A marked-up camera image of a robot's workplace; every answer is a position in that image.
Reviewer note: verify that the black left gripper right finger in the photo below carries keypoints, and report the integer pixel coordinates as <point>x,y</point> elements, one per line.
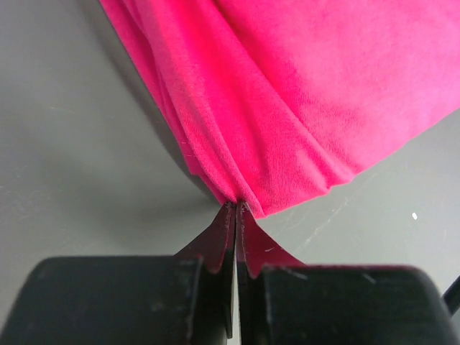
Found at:
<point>284,301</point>

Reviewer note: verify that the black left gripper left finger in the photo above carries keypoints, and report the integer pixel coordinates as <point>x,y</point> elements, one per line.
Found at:
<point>185,298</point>

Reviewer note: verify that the pink t shirt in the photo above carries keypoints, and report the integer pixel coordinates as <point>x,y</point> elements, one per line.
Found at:
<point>276,102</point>

